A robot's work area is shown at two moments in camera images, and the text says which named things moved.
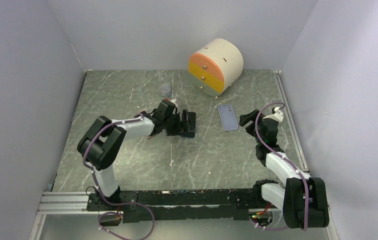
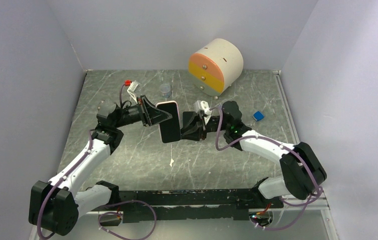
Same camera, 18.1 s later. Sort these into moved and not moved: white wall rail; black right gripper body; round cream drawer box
Moved: black right gripper body
Not moved: round cream drawer box; white wall rail
